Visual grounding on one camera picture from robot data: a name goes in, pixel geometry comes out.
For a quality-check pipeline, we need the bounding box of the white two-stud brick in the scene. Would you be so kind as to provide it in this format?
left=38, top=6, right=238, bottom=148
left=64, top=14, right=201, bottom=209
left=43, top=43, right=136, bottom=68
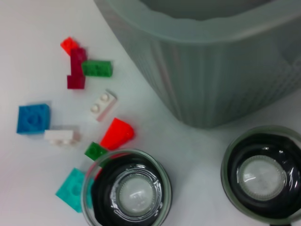
left=90, top=89, right=118, bottom=122

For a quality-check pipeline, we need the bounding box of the dark red long brick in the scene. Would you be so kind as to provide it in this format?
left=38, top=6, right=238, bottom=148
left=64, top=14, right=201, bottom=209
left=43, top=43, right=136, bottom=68
left=67, top=47, right=87, bottom=89

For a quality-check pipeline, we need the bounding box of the small red brick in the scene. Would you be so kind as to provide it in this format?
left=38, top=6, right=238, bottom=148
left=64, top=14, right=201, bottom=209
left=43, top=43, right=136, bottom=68
left=60, top=36, right=79, bottom=56

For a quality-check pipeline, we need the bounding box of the green brick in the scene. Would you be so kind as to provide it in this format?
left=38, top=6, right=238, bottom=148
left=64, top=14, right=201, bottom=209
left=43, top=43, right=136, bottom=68
left=84, top=142, right=109, bottom=168
left=81, top=60, right=113, bottom=78

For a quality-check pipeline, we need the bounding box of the glass teacup with black holder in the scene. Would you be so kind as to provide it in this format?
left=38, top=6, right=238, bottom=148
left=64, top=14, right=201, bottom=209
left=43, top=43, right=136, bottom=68
left=220, top=125, right=301, bottom=226
left=81, top=149, right=174, bottom=226

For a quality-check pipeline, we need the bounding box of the grey perforated storage bin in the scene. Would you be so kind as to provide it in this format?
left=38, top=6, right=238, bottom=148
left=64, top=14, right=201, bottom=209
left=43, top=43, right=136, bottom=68
left=94, top=0, right=301, bottom=129

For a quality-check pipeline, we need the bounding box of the teal square plate brick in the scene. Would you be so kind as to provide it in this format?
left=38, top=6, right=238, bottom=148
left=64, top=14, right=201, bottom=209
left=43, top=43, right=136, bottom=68
left=55, top=167, right=95, bottom=213

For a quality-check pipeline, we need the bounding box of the blue square plate brick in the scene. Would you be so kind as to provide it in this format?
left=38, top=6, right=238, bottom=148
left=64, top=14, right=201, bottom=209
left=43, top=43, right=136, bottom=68
left=16, top=102, right=51, bottom=135

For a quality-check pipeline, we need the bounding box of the red sloped brick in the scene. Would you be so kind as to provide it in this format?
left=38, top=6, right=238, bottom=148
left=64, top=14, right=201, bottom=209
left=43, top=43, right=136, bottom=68
left=100, top=117, right=135, bottom=151

